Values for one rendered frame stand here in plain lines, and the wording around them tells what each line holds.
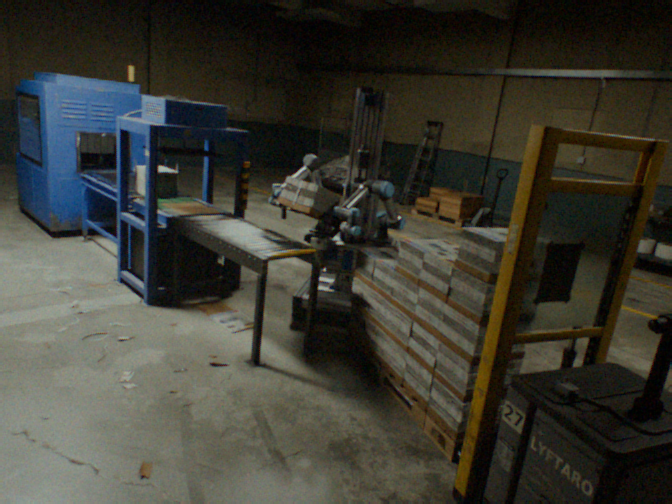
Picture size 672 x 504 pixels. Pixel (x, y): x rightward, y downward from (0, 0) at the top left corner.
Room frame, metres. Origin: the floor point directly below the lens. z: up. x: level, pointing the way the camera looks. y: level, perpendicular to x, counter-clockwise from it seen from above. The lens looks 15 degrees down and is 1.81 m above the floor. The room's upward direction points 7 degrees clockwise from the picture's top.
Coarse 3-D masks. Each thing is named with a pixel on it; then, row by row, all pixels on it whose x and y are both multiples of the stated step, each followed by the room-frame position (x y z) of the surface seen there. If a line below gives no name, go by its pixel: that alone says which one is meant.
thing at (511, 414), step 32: (512, 384) 1.98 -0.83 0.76; (544, 384) 1.95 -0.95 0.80; (576, 384) 1.99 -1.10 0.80; (608, 384) 2.02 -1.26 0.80; (640, 384) 2.06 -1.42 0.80; (512, 416) 1.95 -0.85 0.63; (544, 416) 1.82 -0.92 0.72; (576, 416) 1.74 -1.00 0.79; (608, 416) 1.76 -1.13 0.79; (512, 448) 1.91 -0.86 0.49; (544, 448) 1.78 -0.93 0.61; (576, 448) 1.66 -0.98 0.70; (608, 448) 1.56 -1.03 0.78; (640, 448) 1.59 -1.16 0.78; (512, 480) 1.88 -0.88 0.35; (544, 480) 1.74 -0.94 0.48; (576, 480) 1.63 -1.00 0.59; (608, 480) 1.56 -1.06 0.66; (640, 480) 1.61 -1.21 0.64
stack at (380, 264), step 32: (384, 256) 3.58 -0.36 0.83; (384, 288) 3.31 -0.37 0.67; (416, 288) 2.98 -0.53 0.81; (352, 320) 3.69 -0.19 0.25; (384, 320) 3.27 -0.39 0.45; (352, 352) 3.61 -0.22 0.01; (384, 352) 3.21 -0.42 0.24; (416, 352) 2.88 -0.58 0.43; (384, 384) 3.15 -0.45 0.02; (416, 384) 2.83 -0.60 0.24; (416, 416) 2.77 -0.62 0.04
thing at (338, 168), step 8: (352, 120) 12.38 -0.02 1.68; (320, 128) 11.98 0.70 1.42; (336, 128) 12.30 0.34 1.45; (344, 128) 12.53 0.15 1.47; (352, 128) 12.35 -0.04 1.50; (320, 136) 11.98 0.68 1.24; (328, 136) 12.15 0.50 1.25; (344, 136) 12.52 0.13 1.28; (320, 152) 12.04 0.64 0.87; (336, 152) 11.53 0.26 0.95; (336, 160) 11.93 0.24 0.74; (344, 160) 11.70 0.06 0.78; (320, 168) 11.92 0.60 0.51; (328, 168) 11.71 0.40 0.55; (336, 168) 11.64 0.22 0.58; (344, 168) 11.36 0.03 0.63; (320, 176) 11.86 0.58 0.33; (328, 176) 11.75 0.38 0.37; (336, 176) 11.55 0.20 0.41; (344, 176) 11.33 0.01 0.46; (328, 184) 11.66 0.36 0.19; (336, 184) 11.49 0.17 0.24
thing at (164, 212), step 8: (136, 200) 4.65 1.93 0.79; (144, 200) 4.68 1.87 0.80; (160, 200) 4.75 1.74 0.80; (168, 200) 4.80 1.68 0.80; (176, 200) 4.84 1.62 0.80; (184, 200) 4.89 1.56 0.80; (192, 200) 4.94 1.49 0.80; (200, 200) 5.01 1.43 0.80; (136, 208) 4.60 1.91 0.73; (144, 208) 4.48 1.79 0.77; (160, 208) 4.43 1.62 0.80; (168, 208) 4.45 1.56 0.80; (216, 208) 4.71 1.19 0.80; (160, 216) 4.25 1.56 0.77; (168, 216) 4.18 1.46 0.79; (184, 216) 4.27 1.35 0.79; (192, 216) 4.33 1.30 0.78; (168, 224) 4.17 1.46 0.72
